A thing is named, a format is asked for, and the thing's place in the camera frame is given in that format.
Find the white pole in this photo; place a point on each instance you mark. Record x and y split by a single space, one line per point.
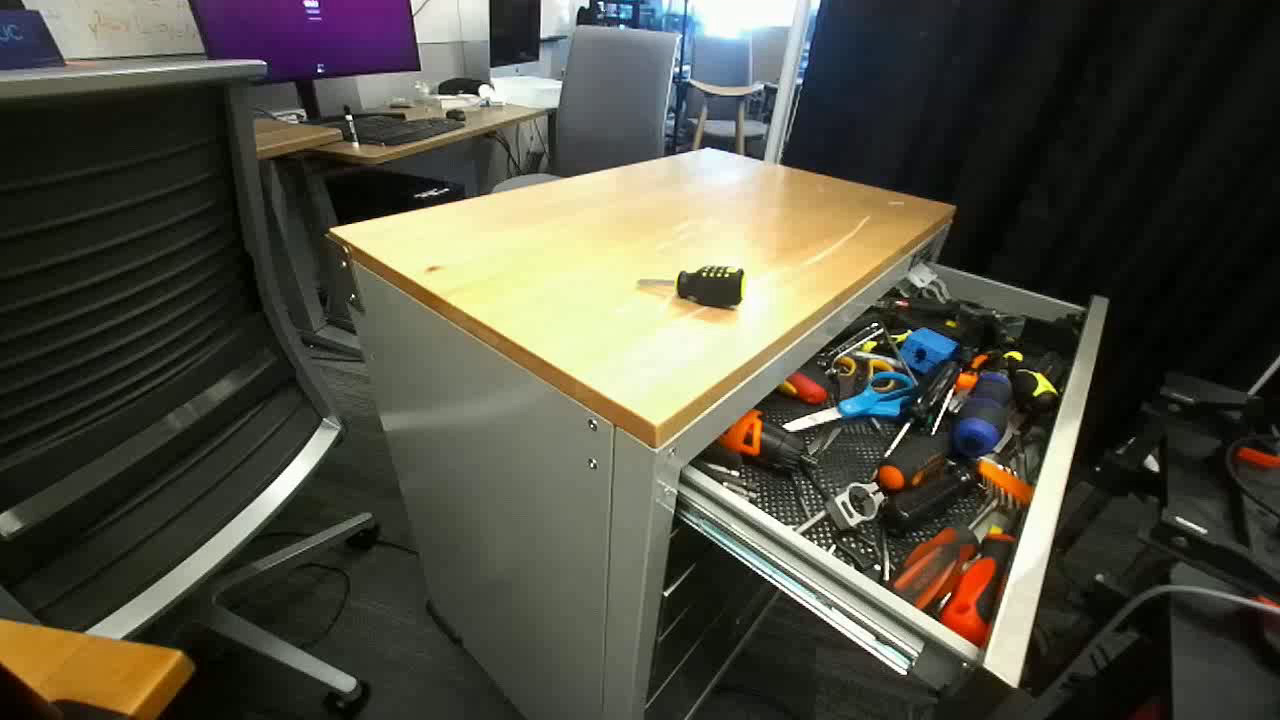
789 74

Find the black equipment pile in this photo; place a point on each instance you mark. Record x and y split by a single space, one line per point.
1202 535

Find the gray metal tool drawer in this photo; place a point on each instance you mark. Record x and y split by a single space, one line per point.
1055 483

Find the gray cabinet with wooden top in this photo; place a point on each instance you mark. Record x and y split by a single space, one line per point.
532 441

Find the wooden frame chair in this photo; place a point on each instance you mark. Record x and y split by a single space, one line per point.
725 102

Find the silver adjustable wrench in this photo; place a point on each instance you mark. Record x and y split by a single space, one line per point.
855 505

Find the wooden armrest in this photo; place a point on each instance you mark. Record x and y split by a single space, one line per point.
82 666

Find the orange and black utility tool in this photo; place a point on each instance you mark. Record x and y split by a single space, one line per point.
746 438

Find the black keyboard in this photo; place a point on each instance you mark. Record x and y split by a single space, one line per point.
402 128

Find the blue plastic block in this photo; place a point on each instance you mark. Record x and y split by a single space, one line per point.
927 350

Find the black and yellow screwdriver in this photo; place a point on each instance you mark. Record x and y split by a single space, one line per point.
1035 381

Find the blue and black screwdriver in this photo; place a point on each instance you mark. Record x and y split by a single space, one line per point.
980 413

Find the purple screen monitor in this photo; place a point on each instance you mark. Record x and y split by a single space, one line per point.
304 34

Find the wooden office desk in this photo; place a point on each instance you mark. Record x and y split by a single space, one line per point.
402 143

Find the blue laptop screen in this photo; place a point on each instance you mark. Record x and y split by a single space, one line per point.
25 41

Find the black mesh office chair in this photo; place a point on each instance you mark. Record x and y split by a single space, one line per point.
120 334

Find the orange and black stubby screwdriver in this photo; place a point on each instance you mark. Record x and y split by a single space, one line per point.
911 467

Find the gray upholstered chair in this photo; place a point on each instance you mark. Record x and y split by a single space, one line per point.
614 102

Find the dark computer monitor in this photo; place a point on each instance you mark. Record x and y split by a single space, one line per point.
513 30

